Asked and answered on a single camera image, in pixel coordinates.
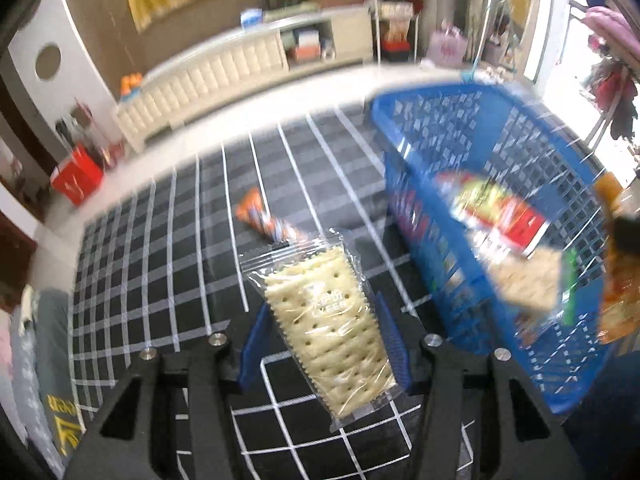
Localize clear cracker pack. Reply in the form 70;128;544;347
240;229;400;431

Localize red yellow beef snack pouch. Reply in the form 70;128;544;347
434;171;549;256

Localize green-edged cracker pack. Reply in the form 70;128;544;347
486;245;576;325

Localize clear orange snack bag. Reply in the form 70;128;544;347
593;172;639;344

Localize orange sausage snack stick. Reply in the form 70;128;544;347
235;188;309;244

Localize blue plastic basket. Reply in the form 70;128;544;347
370;82;613;415

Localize grey queen print cloth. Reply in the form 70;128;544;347
10;285;84;479

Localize red paper bag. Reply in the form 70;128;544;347
50;144;104;206

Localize wooden drying rack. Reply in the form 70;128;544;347
578;6;639;167

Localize oranges on plate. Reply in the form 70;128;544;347
119;73;143;100

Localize pink gift bag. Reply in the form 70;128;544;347
425;23;468;67

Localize white TV cabinet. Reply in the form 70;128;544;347
112;4;373;153

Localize blue tissue box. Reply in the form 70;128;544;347
240;8;264;29

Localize green folded towel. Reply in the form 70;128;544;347
262;1;320;23

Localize white metal shelf rack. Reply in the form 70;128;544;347
371;0;423;64

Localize pink folded blanket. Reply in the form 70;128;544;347
582;6;640;60

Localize brown round wall disc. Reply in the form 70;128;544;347
35;44;62;81

